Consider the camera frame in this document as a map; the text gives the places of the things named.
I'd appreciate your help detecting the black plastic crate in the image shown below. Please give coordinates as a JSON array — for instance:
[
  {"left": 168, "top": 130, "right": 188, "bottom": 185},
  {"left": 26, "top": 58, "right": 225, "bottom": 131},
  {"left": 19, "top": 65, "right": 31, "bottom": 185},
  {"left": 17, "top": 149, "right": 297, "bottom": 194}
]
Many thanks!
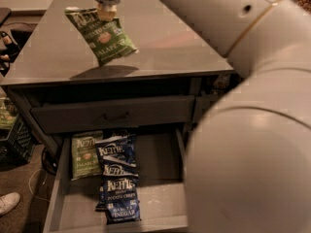
[{"left": 0, "top": 115, "right": 35, "bottom": 165}]

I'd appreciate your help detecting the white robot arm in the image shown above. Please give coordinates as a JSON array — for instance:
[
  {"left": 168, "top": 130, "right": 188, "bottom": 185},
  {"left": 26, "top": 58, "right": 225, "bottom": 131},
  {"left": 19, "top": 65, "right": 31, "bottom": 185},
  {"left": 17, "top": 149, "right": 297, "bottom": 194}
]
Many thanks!
[{"left": 160, "top": 0, "right": 311, "bottom": 233}]

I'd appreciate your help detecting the grey top left drawer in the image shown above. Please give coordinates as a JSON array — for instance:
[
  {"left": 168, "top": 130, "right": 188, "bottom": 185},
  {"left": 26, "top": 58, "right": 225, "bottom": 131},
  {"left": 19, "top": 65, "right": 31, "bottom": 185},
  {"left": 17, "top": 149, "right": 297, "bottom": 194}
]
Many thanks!
[{"left": 31, "top": 95, "right": 194, "bottom": 134}]

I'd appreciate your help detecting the grey top right drawer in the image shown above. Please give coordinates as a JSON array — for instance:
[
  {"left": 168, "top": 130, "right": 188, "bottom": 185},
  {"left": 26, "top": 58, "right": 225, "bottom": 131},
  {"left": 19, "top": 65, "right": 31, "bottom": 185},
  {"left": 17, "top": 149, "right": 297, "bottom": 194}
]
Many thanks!
[{"left": 192, "top": 94, "right": 218, "bottom": 123}]

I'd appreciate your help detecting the open grey middle drawer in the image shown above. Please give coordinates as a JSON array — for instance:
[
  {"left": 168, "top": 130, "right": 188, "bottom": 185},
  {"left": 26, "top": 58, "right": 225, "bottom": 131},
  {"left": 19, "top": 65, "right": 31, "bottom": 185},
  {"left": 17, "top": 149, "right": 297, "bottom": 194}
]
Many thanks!
[{"left": 43, "top": 129, "right": 188, "bottom": 233}]

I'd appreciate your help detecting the thin white cable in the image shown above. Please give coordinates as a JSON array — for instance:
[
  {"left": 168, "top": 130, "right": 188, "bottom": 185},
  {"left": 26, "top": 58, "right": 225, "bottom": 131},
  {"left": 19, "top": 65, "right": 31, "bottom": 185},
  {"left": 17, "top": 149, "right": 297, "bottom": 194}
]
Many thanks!
[{"left": 27, "top": 168, "right": 52, "bottom": 203}]

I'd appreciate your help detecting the white shoe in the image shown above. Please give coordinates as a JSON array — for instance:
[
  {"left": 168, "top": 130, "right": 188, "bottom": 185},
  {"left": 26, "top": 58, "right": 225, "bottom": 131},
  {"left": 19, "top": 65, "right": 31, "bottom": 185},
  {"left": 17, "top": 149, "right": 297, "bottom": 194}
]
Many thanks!
[{"left": 0, "top": 192, "right": 20, "bottom": 216}]

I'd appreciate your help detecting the grey cabinet with counter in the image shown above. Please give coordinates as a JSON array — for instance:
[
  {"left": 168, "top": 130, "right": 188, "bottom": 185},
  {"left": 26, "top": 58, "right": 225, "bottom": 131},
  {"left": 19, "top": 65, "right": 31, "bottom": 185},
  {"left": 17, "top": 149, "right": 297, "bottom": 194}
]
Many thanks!
[{"left": 0, "top": 0, "right": 242, "bottom": 233}]

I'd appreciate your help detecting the green bag in crate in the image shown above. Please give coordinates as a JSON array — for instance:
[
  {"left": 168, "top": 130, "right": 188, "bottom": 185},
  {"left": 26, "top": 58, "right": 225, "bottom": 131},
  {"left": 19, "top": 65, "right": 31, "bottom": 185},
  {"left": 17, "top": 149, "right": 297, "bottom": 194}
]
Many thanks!
[{"left": 0, "top": 97, "right": 18, "bottom": 129}]

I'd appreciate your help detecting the rear blue chip bag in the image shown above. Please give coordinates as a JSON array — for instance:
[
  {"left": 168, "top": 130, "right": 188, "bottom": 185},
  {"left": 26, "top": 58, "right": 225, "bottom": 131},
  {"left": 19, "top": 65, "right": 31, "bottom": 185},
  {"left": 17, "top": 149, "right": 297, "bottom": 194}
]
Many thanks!
[{"left": 95, "top": 135, "right": 136, "bottom": 167}]

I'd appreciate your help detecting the middle blue chip bag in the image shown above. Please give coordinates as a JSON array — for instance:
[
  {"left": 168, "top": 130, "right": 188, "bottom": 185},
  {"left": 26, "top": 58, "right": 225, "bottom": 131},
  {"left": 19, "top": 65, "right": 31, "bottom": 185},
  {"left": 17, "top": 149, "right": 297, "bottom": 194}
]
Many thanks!
[{"left": 95, "top": 162, "right": 139, "bottom": 212}]

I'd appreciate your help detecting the front blue vinegar chip bag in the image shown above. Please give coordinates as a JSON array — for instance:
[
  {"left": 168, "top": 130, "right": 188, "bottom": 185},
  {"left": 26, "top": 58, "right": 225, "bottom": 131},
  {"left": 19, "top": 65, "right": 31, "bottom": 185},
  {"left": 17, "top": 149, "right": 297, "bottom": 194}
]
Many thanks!
[{"left": 103, "top": 177, "right": 140, "bottom": 224}]

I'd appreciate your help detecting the green jalapeno chip bag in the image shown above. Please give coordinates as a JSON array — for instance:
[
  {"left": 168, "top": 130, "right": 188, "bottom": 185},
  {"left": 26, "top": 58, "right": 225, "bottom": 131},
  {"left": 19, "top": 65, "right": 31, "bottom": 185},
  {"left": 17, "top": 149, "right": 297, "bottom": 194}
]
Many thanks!
[{"left": 64, "top": 7, "right": 138, "bottom": 66}]

